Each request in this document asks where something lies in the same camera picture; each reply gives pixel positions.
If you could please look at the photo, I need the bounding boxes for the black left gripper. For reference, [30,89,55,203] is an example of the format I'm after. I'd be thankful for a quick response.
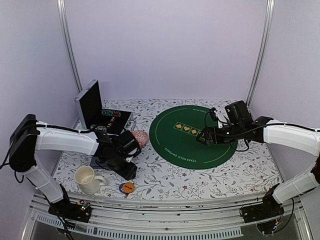
[107,152,138,181]

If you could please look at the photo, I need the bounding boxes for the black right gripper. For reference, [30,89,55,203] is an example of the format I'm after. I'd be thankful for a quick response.
[196,122,244,147]

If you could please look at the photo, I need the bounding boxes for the blue small blind button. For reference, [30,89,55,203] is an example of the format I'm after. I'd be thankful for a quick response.
[119,183,125,194]

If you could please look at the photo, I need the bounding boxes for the orange big blind button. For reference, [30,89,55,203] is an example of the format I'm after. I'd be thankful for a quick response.
[123,182,135,194]

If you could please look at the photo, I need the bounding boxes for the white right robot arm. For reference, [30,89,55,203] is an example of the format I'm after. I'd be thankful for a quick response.
[196,100,320,218]

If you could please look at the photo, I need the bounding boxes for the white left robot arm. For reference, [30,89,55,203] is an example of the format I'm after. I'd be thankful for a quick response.
[0,114,141,217]

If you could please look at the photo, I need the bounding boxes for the poker chip row front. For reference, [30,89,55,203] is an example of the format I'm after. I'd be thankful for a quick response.
[90,124,107,133]

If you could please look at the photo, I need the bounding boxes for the poker chip row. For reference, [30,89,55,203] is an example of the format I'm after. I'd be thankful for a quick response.
[90,124,107,133]
[101,109,121,118]

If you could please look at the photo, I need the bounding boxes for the cream ceramic mug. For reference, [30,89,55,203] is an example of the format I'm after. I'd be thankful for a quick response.
[74,166,108,195]

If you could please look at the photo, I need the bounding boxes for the poker chip row rear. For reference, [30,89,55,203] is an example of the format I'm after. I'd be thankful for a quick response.
[101,109,121,118]

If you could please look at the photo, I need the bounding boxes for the aluminium poker chip case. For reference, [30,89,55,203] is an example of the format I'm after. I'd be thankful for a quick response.
[74,79,132,137]

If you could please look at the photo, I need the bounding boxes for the round green poker mat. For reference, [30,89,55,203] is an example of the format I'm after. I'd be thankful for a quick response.
[149,105,238,170]

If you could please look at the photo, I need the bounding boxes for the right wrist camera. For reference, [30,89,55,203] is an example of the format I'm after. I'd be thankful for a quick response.
[209,107,227,129]

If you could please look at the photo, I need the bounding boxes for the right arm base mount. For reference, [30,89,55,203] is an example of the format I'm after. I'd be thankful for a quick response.
[239,195,285,235]

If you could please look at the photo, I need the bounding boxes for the aluminium front rail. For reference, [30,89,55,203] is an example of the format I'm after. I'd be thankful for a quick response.
[22,193,315,240]

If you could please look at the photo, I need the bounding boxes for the left aluminium frame post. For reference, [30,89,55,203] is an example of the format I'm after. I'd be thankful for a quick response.
[56,0,83,93]

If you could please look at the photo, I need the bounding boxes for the aluminium frame post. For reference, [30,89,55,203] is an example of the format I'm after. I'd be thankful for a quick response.
[246,0,275,107]
[56,0,83,93]

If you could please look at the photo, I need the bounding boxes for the right aluminium frame post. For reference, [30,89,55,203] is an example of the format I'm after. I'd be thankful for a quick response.
[246,0,275,107]

